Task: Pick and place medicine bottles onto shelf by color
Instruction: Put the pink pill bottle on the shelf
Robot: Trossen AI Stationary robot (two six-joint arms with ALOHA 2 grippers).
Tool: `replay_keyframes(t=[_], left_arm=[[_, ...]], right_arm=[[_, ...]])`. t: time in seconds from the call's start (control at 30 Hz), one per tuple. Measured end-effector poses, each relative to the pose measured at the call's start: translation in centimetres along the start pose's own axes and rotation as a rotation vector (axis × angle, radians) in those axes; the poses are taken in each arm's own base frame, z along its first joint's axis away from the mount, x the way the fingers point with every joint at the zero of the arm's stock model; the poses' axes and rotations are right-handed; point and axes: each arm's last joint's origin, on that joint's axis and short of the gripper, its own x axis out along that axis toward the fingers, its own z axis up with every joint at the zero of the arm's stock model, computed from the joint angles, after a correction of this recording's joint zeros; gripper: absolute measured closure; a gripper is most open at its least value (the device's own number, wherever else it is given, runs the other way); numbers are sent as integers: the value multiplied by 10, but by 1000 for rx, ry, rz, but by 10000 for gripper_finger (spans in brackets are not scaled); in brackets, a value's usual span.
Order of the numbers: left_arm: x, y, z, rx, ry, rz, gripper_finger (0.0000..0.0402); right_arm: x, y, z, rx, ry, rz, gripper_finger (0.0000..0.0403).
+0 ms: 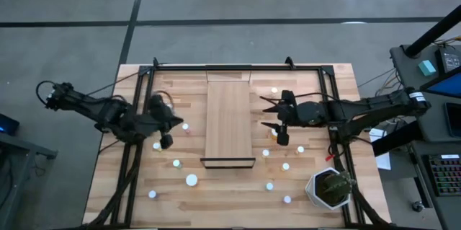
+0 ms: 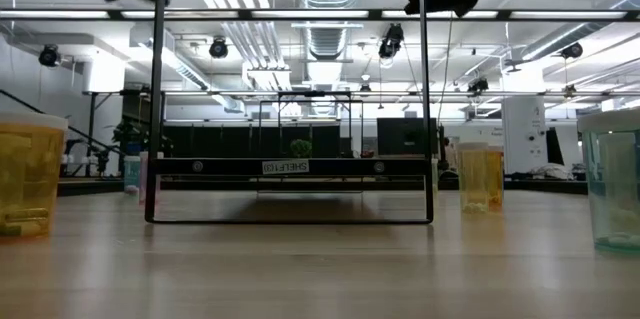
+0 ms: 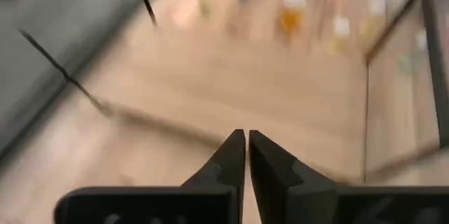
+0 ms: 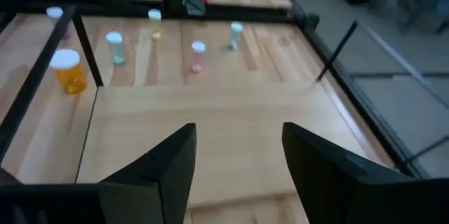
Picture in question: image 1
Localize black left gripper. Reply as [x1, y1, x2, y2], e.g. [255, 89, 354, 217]
[149, 93, 184, 151]

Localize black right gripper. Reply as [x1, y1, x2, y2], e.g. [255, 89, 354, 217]
[260, 90, 302, 147]

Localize potted cactus in white pot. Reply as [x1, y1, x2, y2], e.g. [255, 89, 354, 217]
[305, 167, 357, 211]

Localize white paper sheet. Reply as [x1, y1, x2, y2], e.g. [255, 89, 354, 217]
[368, 128, 393, 172]

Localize black diagonal beam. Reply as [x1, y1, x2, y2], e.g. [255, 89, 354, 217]
[370, 120, 423, 158]

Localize grey side desk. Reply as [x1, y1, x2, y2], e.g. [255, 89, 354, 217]
[389, 43, 461, 230]

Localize dark grey desk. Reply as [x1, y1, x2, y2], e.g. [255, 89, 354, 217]
[0, 112, 59, 230]

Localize small teal box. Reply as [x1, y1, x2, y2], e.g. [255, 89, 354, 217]
[417, 59, 437, 77]

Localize black device with blue light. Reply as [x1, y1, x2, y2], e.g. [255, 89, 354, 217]
[0, 112, 21, 136]

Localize blue lit screen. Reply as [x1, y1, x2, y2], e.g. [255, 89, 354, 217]
[419, 64, 461, 99]

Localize black round pole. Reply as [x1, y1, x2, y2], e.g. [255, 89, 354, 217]
[403, 4, 461, 58]

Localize black tablet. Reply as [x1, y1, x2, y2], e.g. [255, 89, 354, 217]
[444, 102, 461, 138]

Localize keyboard with backlit keys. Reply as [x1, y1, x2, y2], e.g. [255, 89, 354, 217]
[421, 153, 461, 198]

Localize black device box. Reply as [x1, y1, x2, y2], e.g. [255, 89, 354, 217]
[434, 46, 461, 74]

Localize wooden shelf with black frame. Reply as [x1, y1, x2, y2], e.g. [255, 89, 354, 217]
[200, 64, 256, 169]

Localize black aluminium table frame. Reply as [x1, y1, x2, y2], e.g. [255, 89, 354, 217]
[83, 56, 393, 230]

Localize thin black tether cable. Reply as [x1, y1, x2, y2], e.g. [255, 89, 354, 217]
[85, 71, 142, 97]

